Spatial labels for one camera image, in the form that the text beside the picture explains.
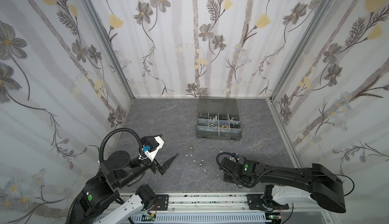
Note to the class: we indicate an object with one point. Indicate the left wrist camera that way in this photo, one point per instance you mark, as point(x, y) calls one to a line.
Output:
point(150, 147)

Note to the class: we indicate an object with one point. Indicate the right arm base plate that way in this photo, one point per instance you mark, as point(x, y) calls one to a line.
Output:
point(264, 203)

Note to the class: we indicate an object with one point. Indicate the silver nut pair center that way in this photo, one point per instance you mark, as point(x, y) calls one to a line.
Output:
point(201, 164)

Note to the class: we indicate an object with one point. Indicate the white cable duct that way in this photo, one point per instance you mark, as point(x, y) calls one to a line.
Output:
point(202, 218)

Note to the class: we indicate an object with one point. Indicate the aluminium front rail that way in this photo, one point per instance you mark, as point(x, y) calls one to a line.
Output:
point(237, 201)

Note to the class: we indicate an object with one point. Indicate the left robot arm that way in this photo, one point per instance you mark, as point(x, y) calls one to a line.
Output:
point(117, 171)

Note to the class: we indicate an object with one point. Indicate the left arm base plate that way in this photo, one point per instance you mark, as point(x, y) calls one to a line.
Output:
point(161, 203)

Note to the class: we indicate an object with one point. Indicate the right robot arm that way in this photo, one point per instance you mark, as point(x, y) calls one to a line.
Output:
point(324, 187)

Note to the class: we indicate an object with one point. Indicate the green compartment organizer box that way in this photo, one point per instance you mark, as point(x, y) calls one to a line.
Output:
point(218, 119)

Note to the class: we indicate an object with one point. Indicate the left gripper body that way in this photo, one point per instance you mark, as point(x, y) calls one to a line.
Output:
point(154, 167)

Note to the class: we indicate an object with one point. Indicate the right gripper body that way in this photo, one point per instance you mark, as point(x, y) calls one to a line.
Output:
point(226, 166)

